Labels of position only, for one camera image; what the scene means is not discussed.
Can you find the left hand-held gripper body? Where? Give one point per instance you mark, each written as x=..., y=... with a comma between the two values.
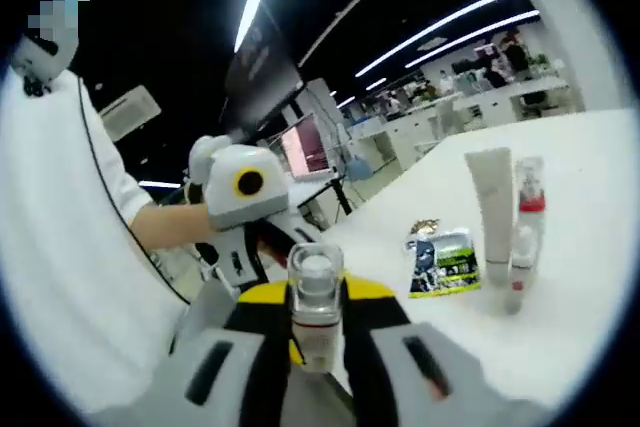
x=225, y=207

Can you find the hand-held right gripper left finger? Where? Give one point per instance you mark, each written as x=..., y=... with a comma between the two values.
x=250, y=317

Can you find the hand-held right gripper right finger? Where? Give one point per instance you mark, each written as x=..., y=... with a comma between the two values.
x=375, y=317

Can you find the green black skincare sachet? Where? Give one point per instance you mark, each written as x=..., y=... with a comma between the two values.
x=445, y=267

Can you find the gold skincare sachet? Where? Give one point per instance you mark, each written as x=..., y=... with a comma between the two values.
x=425, y=227

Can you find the white skincare tube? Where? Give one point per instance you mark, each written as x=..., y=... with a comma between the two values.
x=492, y=207

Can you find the tall red-banded skincare bottle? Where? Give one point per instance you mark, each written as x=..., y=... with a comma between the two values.
x=531, y=202

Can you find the blue water jug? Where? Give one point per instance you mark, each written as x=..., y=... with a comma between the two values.
x=359, y=169

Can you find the ceiling air conditioner unit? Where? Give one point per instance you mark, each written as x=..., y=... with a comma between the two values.
x=130, y=114

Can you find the white office counter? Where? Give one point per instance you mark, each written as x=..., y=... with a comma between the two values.
x=400, y=137

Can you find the person in white shirt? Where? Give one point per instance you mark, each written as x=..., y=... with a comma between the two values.
x=60, y=222

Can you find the white chest-worn device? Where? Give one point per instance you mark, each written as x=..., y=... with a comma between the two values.
x=45, y=59

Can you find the large dark wall screen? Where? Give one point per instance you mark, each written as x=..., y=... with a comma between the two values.
x=260, y=82

